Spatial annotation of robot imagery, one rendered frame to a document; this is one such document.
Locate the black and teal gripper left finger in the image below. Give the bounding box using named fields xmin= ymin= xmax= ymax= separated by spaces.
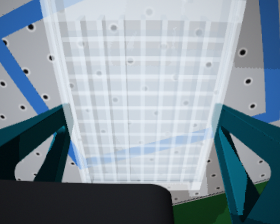
xmin=0 ymin=104 xmax=71 ymax=182

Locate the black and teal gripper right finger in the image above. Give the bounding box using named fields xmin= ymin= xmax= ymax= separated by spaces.
xmin=214 ymin=104 xmax=280 ymax=224

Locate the white well plate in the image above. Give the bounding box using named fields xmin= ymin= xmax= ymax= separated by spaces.
xmin=40 ymin=0 xmax=246 ymax=190

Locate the blue tape outline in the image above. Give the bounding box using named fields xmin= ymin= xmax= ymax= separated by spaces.
xmin=0 ymin=0 xmax=280 ymax=123

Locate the grey rectangular base plate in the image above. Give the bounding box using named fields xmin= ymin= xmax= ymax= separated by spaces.
xmin=0 ymin=0 xmax=271 ymax=206

